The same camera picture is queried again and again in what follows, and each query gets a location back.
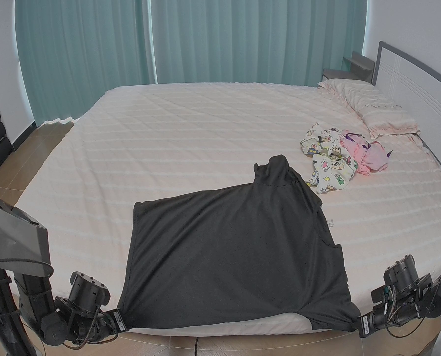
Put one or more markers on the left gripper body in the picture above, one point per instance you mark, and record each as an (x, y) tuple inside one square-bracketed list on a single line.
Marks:
[(111, 323)]

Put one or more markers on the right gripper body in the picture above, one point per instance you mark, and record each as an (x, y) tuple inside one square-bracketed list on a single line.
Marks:
[(376, 321)]

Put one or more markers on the black T-shirt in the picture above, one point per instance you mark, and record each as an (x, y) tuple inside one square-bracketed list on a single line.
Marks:
[(227, 258)]

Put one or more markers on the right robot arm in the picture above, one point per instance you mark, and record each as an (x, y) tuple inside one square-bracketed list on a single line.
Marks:
[(405, 273)]

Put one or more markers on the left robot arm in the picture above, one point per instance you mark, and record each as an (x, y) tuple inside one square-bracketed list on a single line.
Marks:
[(16, 236)]

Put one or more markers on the bed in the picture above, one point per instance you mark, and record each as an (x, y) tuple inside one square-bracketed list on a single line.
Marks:
[(190, 143)]

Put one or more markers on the pink garment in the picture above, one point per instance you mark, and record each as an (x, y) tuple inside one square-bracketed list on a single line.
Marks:
[(370, 156)]

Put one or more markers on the white printed pyjama garment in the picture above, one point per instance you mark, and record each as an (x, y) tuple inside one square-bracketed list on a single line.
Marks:
[(329, 161)]

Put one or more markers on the cream pillow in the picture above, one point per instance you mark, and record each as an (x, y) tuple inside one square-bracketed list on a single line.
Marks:
[(376, 102)]

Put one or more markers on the grey bedside table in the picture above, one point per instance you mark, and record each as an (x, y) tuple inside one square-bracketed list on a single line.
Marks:
[(353, 69)]

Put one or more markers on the blue-green curtain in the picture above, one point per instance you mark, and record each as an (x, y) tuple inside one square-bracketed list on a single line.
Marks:
[(257, 28), (83, 46)]

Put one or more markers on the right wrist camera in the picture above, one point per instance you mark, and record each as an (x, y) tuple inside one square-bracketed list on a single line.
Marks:
[(379, 295)]

